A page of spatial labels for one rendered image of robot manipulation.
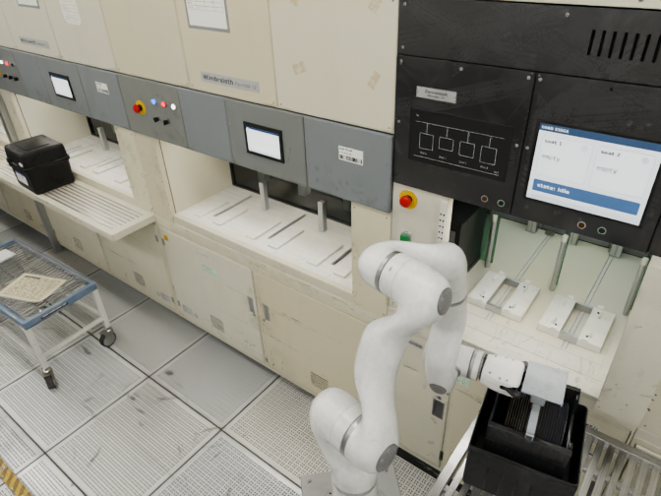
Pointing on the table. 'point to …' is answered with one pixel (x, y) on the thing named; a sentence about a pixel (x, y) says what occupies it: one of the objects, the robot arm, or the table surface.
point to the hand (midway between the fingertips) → (541, 386)
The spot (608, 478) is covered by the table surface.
